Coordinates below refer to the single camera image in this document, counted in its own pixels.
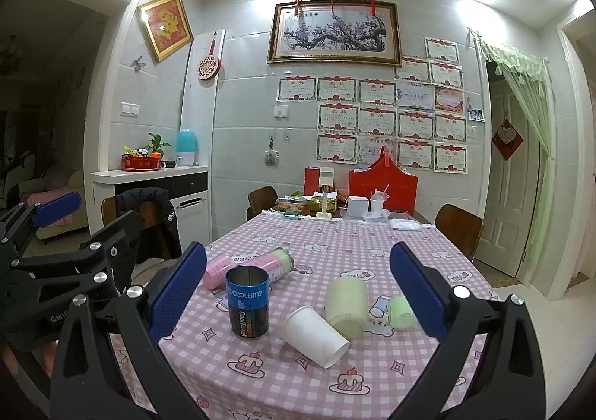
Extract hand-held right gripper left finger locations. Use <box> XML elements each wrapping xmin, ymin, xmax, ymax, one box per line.
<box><xmin>49</xmin><ymin>241</ymin><xmax>210</xmax><ymax>420</ymax></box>

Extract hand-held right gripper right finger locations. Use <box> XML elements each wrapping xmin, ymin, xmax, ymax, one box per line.
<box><xmin>386</xmin><ymin>242</ymin><xmax>550</xmax><ymax>420</ymax></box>

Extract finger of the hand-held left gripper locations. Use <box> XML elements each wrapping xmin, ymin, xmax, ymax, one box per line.
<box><xmin>0</xmin><ymin>190</ymin><xmax>83</xmax><ymax>263</ymax></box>
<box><xmin>14</xmin><ymin>210</ymin><xmax>145</xmax><ymax>296</ymax></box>

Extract white paper cup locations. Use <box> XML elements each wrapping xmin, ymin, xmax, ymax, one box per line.
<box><xmin>279</xmin><ymin>305</ymin><xmax>351</xmax><ymax>367</ymax></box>

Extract small green plastic cup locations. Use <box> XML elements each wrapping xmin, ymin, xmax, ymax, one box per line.
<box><xmin>388</xmin><ymin>295</ymin><xmax>419</xmax><ymax>330</ymax></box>

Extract pale yellow plastic cup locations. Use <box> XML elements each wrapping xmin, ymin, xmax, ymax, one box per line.
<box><xmin>324</xmin><ymin>277</ymin><xmax>370</xmax><ymax>341</ymax></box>

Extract white cup with straws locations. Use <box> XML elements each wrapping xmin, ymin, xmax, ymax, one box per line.
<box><xmin>370</xmin><ymin>184</ymin><xmax>391</xmax><ymax>214</ymax></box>

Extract pink blanket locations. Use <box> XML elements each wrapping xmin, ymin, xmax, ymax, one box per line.
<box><xmin>28</xmin><ymin>191</ymin><xmax>70</xmax><ymax>207</ymax></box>

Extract brown wooden chair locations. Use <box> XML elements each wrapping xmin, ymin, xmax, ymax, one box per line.
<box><xmin>247</xmin><ymin>186</ymin><xmax>279</xmax><ymax>221</ymax></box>
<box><xmin>434</xmin><ymin>204</ymin><xmax>485</xmax><ymax>262</ymax></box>
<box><xmin>101</xmin><ymin>191</ymin><xmax>161</xmax><ymax>234</ymax></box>

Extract beige sofa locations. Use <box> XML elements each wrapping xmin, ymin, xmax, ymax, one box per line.
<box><xmin>19</xmin><ymin>166</ymin><xmax>91</xmax><ymax>239</ymax></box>

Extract pink cylinder bottle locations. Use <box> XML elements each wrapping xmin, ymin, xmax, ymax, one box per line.
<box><xmin>201</xmin><ymin>255</ymin><xmax>243</xmax><ymax>291</ymax></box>

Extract black jacket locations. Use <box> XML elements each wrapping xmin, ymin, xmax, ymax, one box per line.
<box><xmin>115</xmin><ymin>187</ymin><xmax>182</xmax><ymax>262</ymax></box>

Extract blue tin can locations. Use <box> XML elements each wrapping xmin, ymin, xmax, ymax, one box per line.
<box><xmin>225</xmin><ymin>265</ymin><xmax>270</xmax><ymax>339</ymax></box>

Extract white folded cloth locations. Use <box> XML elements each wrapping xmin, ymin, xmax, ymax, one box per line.
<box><xmin>390</xmin><ymin>217</ymin><xmax>436</xmax><ymax>231</ymax></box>

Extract red tray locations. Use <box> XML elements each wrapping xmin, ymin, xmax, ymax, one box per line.
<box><xmin>121</xmin><ymin>154</ymin><xmax>162</xmax><ymax>171</ymax></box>

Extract white and black cabinet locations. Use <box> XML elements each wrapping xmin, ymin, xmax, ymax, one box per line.
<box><xmin>91</xmin><ymin>165</ymin><xmax>210</xmax><ymax>244</ymax></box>

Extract pink and green bottle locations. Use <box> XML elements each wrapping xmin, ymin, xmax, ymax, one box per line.
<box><xmin>242</xmin><ymin>247</ymin><xmax>295</xmax><ymax>285</ymax></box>

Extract small potted plant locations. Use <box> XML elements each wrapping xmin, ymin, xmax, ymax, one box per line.
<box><xmin>146</xmin><ymin>133</ymin><xmax>172</xmax><ymax>161</ymax></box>

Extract white square box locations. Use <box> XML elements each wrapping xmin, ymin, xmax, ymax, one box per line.
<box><xmin>347</xmin><ymin>196</ymin><xmax>372</xmax><ymax>218</ymax></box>

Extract turquoise humidifier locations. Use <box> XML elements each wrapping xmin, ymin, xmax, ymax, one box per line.
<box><xmin>176</xmin><ymin>130</ymin><xmax>200</xmax><ymax>167</ymax></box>

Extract brown wooden chair back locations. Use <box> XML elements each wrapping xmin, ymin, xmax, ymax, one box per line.
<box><xmin>247</xmin><ymin>186</ymin><xmax>279</xmax><ymax>221</ymax></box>

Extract yellow snack packages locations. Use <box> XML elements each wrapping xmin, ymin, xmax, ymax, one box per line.
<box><xmin>310</xmin><ymin>194</ymin><xmax>339</xmax><ymax>212</ymax></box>

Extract white panel door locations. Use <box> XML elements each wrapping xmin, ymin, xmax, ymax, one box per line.
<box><xmin>475</xmin><ymin>80</ymin><xmax>543</xmax><ymax>278</ymax></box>

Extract clear cookie container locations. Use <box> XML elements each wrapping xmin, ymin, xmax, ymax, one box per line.
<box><xmin>275</xmin><ymin>196</ymin><xmax>308</xmax><ymax>214</ymax></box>

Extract white leaning board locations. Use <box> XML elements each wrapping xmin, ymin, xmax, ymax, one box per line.
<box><xmin>179</xmin><ymin>29</ymin><xmax>226</xmax><ymax>167</ymax></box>

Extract white phone stand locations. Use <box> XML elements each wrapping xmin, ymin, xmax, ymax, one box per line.
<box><xmin>315</xmin><ymin>167</ymin><xmax>336</xmax><ymax>220</ymax></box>

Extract red box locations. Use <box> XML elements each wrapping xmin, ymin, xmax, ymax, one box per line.
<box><xmin>304</xmin><ymin>167</ymin><xmax>337</xmax><ymax>195</ymax></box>

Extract red diamond door decoration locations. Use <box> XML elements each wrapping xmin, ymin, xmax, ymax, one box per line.
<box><xmin>492</xmin><ymin>119</ymin><xmax>524</xmax><ymax>161</ymax></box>

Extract green lace curtain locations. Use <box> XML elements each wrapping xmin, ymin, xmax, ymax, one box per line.
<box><xmin>479</xmin><ymin>40</ymin><xmax>557</xmax><ymax>295</ymax></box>

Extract round wooden hanging ornament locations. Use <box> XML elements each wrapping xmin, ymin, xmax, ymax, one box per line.
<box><xmin>197</xmin><ymin>31</ymin><xmax>221</xmax><ymax>82</ymax></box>

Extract gold framed red picture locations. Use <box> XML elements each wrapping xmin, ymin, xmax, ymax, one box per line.
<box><xmin>137</xmin><ymin>0</ymin><xmax>194</xmax><ymax>63</ymax></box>

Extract framed blossom painting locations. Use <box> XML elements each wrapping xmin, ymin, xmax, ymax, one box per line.
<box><xmin>267</xmin><ymin>0</ymin><xmax>402</xmax><ymax>68</ymax></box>

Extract wall of award certificates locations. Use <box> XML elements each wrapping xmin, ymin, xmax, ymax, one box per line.
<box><xmin>276</xmin><ymin>37</ymin><xmax>469</xmax><ymax>174</ymax></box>

